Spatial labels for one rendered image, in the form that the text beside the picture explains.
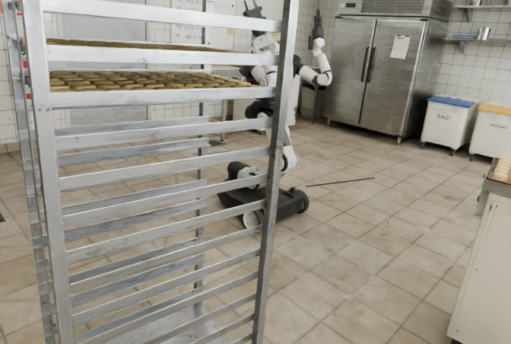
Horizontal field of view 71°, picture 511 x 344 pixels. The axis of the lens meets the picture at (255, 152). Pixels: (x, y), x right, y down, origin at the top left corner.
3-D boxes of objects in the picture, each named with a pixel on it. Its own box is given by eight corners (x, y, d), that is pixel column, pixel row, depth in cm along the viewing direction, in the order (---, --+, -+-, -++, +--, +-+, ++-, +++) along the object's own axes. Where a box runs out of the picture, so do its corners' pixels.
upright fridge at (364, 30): (422, 139, 581) (454, 2, 517) (398, 148, 518) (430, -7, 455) (346, 120, 672) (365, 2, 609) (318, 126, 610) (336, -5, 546)
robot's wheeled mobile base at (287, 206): (205, 202, 303) (207, 164, 292) (249, 187, 339) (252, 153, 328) (259, 233, 261) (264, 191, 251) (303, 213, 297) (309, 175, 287)
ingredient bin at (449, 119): (415, 148, 526) (427, 96, 503) (430, 141, 572) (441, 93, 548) (455, 158, 493) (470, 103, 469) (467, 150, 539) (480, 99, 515)
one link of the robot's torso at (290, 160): (274, 174, 265) (252, 116, 271) (289, 170, 277) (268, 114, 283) (288, 168, 254) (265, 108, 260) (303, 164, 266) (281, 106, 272)
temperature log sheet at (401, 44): (405, 58, 494) (411, 35, 484) (404, 58, 492) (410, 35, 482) (390, 57, 508) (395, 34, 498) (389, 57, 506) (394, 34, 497)
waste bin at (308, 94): (331, 117, 694) (336, 82, 673) (315, 119, 657) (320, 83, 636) (309, 111, 729) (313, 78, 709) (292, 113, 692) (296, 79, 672)
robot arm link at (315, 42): (326, 32, 260) (325, 47, 259) (321, 37, 271) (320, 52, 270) (311, 30, 258) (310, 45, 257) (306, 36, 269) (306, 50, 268)
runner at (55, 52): (278, 65, 107) (280, 54, 106) (285, 65, 105) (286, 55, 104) (24, 58, 69) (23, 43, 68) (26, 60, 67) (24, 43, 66)
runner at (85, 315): (261, 249, 126) (261, 241, 125) (266, 253, 124) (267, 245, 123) (55, 323, 88) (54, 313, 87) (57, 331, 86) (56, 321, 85)
